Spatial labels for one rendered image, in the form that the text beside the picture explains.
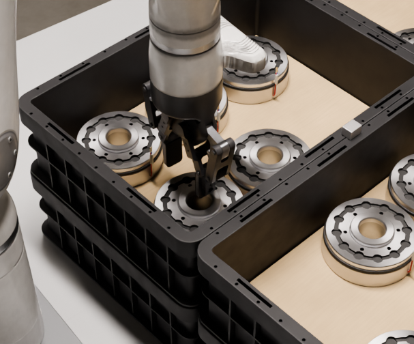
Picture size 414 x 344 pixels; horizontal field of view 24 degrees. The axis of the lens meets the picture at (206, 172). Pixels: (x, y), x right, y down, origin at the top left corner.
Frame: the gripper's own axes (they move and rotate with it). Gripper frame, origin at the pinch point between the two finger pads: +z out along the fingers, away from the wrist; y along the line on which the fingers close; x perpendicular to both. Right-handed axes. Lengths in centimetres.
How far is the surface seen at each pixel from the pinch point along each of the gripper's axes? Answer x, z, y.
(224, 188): 2.7, 2.2, 3.2
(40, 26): 50, 90, -139
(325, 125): 21.0, 5.3, 0.3
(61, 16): 57, 90, -140
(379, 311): 6.3, 5.0, 25.0
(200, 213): -2.3, 1.4, 5.2
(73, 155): -11.2, -4.6, -5.6
